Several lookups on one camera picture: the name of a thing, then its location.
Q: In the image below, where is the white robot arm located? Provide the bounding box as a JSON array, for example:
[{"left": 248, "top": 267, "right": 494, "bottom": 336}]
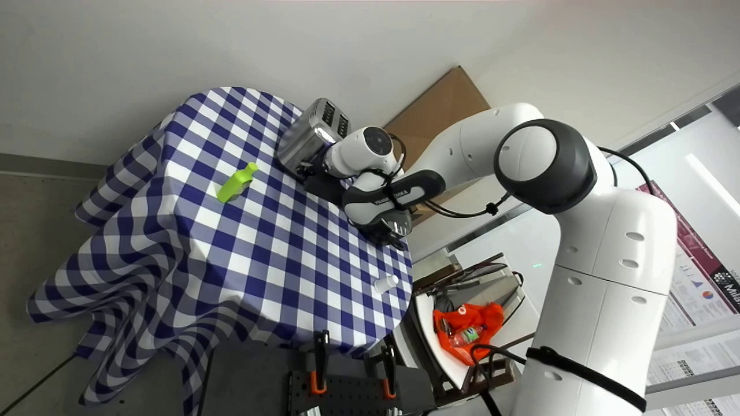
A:
[{"left": 299, "top": 103, "right": 678, "bottom": 416}]

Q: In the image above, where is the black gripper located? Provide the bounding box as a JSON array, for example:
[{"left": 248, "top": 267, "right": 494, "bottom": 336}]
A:
[{"left": 303, "top": 156, "right": 344, "bottom": 204}]

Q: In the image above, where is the small white bottle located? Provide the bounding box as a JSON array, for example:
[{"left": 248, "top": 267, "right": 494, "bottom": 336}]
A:
[{"left": 371, "top": 274, "right": 399, "bottom": 296}]

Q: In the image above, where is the green plastic bottle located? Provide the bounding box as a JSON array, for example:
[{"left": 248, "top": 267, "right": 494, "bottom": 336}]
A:
[{"left": 218, "top": 161, "right": 258, "bottom": 204}]

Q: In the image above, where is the silver toaster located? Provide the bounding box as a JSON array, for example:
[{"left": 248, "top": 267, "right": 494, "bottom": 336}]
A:
[{"left": 277, "top": 98, "right": 351, "bottom": 181}]

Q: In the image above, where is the black pot with lid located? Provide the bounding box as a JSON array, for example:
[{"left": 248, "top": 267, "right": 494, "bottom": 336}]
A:
[{"left": 363, "top": 210, "right": 411, "bottom": 248}]

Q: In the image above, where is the white shelf board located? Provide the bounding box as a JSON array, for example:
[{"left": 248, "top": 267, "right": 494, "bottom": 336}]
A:
[{"left": 417, "top": 267, "right": 531, "bottom": 388}]

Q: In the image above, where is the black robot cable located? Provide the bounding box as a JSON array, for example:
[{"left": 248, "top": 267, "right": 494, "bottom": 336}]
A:
[{"left": 383, "top": 133, "right": 657, "bottom": 226}]

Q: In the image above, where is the blue white checkered tablecloth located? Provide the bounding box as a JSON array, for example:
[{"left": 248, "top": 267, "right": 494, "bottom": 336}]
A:
[{"left": 28, "top": 86, "right": 411, "bottom": 416}]

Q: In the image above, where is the large cardboard box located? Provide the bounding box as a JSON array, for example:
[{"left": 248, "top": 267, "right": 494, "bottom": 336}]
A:
[{"left": 385, "top": 64, "right": 488, "bottom": 161}]

